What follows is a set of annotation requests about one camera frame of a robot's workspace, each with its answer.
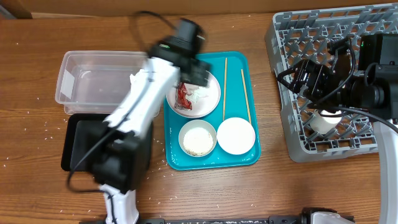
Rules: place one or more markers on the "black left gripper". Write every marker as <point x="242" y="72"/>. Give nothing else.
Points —
<point x="201" y="74"/>

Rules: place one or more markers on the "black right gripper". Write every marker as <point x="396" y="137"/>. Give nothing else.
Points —
<point x="313" y="91"/>

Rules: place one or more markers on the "white napkin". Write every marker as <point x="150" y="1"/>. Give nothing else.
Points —
<point x="195" y="93"/>

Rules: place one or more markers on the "red snack wrapper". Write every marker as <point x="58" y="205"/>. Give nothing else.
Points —
<point x="180" y="98"/>

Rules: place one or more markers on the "white cup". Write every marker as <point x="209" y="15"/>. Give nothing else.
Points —
<point x="324" y="121"/>

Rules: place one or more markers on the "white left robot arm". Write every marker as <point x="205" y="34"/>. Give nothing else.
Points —
<point x="120" y="157"/>

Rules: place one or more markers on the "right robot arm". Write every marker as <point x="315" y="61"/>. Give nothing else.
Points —
<point x="365" y="85"/>

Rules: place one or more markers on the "grey dishwasher rack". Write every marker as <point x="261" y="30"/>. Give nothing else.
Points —
<point x="297" y="35"/>

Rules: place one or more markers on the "white round plate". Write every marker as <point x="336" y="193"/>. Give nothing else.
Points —
<point x="203" y="106"/>

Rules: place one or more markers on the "teal serving tray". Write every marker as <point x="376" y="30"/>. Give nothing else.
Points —
<point x="235" y="107"/>

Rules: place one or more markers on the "right wooden chopstick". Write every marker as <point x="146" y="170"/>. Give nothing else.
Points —
<point x="246" y="96"/>

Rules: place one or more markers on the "grey bowl of rice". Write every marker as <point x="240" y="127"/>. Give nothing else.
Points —
<point x="197" y="138"/>

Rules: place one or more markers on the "white shallow bowl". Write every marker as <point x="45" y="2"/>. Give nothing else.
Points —
<point x="236" y="136"/>

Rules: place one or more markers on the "clear plastic bin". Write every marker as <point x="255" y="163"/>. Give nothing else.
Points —
<point x="96" y="81"/>

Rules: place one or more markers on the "black plastic tray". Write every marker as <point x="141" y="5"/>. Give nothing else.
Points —
<point x="83" y="131"/>

